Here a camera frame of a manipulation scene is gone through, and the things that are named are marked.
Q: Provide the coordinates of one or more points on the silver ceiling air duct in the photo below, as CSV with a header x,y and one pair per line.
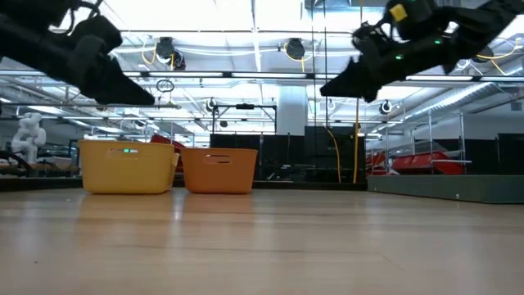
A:
x,y
458,98

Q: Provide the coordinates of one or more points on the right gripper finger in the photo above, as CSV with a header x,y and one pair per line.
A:
x,y
360,80

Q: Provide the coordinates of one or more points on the yellow plastic bin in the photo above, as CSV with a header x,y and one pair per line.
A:
x,y
127,172

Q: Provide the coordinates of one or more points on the yellow tape tag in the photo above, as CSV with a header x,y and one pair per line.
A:
x,y
398,12

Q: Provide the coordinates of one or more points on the red storage bin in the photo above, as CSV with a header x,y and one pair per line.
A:
x,y
163,141

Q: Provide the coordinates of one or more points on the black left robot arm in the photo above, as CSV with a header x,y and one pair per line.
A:
x,y
24,37

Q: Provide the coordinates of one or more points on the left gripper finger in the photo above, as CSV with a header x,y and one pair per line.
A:
x,y
118,90

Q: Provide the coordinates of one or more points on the orange plastic bin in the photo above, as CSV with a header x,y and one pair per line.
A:
x,y
219,174

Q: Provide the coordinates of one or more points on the black gantry frame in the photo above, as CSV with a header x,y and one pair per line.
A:
x,y
245,107

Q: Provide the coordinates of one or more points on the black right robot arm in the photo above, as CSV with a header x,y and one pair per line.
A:
x,y
479,24

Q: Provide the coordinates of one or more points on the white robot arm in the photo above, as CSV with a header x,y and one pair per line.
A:
x,y
28,135

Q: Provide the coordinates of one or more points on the long ceiling light bar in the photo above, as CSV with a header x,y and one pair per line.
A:
x,y
262,75

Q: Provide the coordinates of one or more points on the black partition wall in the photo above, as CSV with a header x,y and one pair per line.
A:
x,y
286,151

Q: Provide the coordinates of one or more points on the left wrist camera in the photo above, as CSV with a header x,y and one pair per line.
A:
x,y
98,33

